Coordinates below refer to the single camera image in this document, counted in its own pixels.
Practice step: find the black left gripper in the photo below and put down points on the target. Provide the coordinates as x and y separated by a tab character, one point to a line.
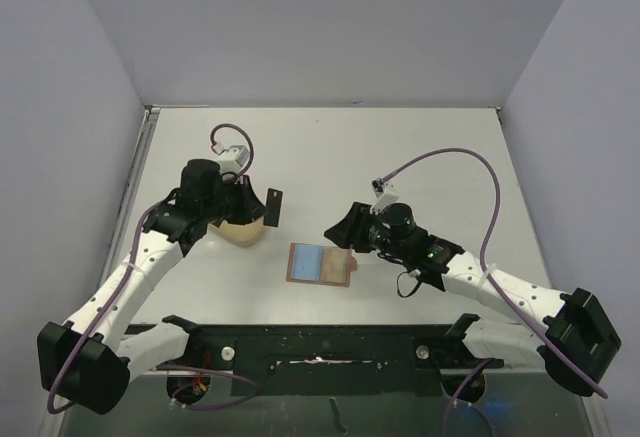
251	208

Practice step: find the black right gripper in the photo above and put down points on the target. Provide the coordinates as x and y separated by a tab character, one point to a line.
357	224

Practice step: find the black VIP credit card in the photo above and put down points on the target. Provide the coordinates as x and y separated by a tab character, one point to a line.
273	206

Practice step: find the gold credit card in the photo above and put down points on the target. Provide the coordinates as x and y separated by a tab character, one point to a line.
334	265

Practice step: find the tan leather card holder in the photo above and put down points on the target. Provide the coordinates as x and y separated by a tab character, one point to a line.
320	265

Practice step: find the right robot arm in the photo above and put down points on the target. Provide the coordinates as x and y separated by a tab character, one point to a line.
569	335

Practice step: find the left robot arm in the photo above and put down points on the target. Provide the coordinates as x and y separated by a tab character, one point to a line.
87	360

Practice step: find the wooden card tray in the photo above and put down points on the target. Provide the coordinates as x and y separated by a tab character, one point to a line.
240	235

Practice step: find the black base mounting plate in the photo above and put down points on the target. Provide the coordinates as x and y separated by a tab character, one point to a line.
334	360

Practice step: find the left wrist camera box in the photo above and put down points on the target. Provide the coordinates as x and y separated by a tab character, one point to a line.
233	159

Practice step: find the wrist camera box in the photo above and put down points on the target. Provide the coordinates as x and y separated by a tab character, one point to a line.
233	159
385	194

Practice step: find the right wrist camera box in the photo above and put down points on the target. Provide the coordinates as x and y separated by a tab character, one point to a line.
385	194

